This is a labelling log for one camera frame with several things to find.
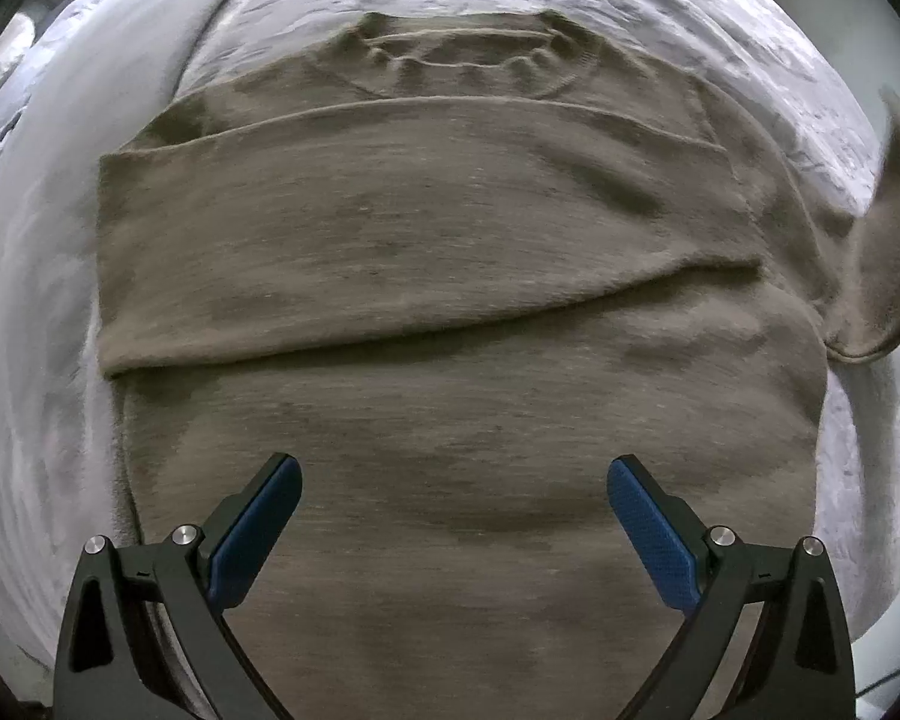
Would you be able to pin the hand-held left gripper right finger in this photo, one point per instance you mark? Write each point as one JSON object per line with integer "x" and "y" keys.
{"x": 652, "y": 532}

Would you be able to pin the grey embossed blanket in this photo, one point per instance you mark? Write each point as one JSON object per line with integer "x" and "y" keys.
{"x": 37, "y": 315}

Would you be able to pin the taupe knit sweater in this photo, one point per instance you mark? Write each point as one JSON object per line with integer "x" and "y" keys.
{"x": 435, "y": 277}

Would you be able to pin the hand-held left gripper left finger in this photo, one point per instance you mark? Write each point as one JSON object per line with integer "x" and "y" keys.
{"x": 259, "y": 529}

